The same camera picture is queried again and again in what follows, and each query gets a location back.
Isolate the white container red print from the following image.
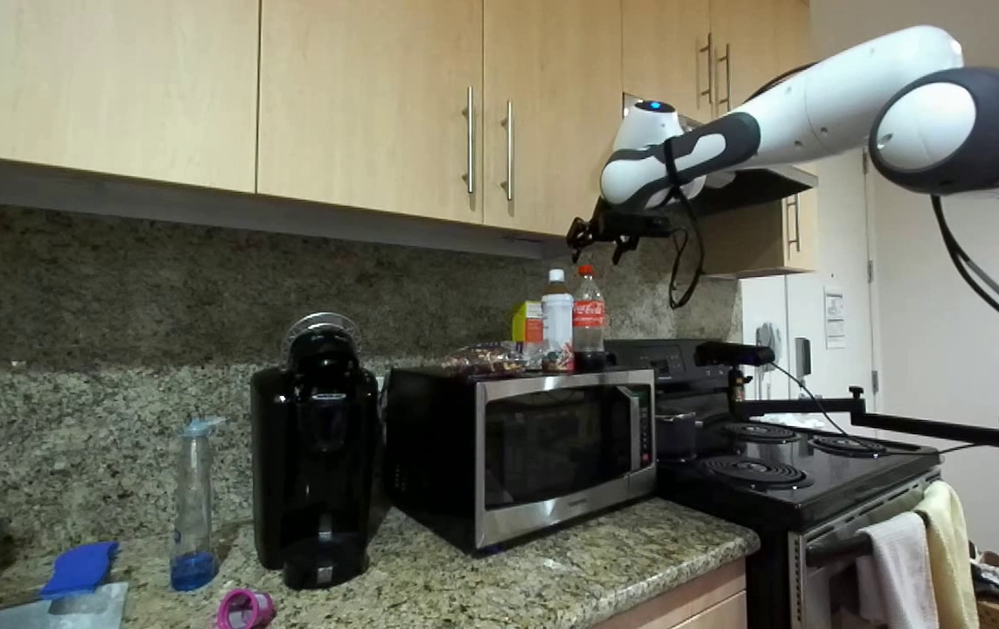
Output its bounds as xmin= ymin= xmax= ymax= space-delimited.
xmin=538 ymin=267 xmax=580 ymax=378

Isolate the yellow carton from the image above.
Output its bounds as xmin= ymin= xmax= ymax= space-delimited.
xmin=511 ymin=296 xmax=549 ymax=372

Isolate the blue sponge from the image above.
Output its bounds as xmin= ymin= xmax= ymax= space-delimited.
xmin=40 ymin=539 xmax=124 ymax=606

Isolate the clear plastic water bottle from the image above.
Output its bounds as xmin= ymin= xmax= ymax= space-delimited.
xmin=169 ymin=412 xmax=227 ymax=595

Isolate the metal bar cabinet handle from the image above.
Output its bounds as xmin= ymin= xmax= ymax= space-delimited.
xmin=458 ymin=80 xmax=482 ymax=215
xmin=499 ymin=101 xmax=520 ymax=218
xmin=695 ymin=27 xmax=719 ymax=115
xmin=785 ymin=191 xmax=808 ymax=257
xmin=718 ymin=38 xmax=737 ymax=115

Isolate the white paper notice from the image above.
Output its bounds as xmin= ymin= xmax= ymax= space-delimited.
xmin=822 ymin=291 xmax=849 ymax=350

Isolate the small pale grey item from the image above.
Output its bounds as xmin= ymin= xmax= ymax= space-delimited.
xmin=967 ymin=549 xmax=999 ymax=606

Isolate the small pink object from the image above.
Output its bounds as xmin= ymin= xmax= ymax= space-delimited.
xmin=212 ymin=583 xmax=281 ymax=629

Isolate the black coffee maker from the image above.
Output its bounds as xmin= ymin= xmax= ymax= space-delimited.
xmin=247 ymin=307 xmax=387 ymax=592

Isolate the stainless steel microwave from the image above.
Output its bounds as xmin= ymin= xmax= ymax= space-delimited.
xmin=386 ymin=362 xmax=663 ymax=556

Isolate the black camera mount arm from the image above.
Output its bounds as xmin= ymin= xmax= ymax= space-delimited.
xmin=723 ymin=365 xmax=999 ymax=477

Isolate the black arm base cable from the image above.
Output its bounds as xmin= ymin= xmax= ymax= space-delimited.
xmin=929 ymin=188 xmax=999 ymax=350

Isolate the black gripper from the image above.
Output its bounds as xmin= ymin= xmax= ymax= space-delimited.
xmin=564 ymin=198 xmax=681 ymax=267

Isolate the small wood wall cabinet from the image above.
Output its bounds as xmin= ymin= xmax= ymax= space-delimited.
xmin=706 ymin=188 xmax=823 ymax=279

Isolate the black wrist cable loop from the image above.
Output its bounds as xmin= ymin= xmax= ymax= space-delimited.
xmin=662 ymin=137 xmax=713 ymax=314

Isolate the wide wood wall cabinet door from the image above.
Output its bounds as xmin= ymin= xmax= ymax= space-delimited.
xmin=0 ymin=0 xmax=263 ymax=196

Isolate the dark range hood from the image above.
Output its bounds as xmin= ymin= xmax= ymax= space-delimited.
xmin=695 ymin=160 xmax=822 ymax=222

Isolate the red label soda bottle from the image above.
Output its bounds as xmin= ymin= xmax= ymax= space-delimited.
xmin=571 ymin=261 xmax=612 ymax=374

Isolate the white hanging towel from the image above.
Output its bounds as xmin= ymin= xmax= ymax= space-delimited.
xmin=851 ymin=511 xmax=942 ymax=629

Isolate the yellow hanging towel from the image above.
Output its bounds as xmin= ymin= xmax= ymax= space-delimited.
xmin=917 ymin=480 xmax=985 ymax=629

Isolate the black electric stove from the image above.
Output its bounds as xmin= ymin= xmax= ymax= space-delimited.
xmin=607 ymin=335 xmax=947 ymax=629

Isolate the clear plastic food bag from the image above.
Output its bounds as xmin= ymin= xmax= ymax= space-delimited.
xmin=432 ymin=338 xmax=532 ymax=383

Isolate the clear plastic tray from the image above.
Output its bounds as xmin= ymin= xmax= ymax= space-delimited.
xmin=0 ymin=579 xmax=131 ymax=629

